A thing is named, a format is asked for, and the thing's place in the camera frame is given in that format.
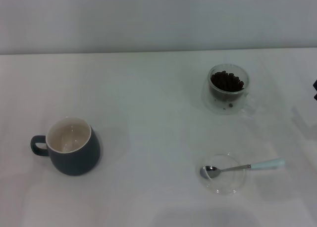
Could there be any dark blue ceramic mug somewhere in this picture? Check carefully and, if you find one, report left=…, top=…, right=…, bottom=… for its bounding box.
left=30, top=116, right=102, bottom=176

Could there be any double-wall glass cup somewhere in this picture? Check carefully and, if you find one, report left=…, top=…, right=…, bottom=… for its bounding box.
left=202, top=63, right=261, bottom=116

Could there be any clear glass saucer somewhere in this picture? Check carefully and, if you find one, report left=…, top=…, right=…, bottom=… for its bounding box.
left=198, top=152, right=248, bottom=195

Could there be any pile of coffee beans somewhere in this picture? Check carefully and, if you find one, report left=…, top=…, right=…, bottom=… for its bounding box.
left=210, top=70, right=245, bottom=101

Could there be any steel spoon with blue handle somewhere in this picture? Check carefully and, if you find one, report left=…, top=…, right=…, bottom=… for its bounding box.
left=200, top=158, right=286, bottom=180

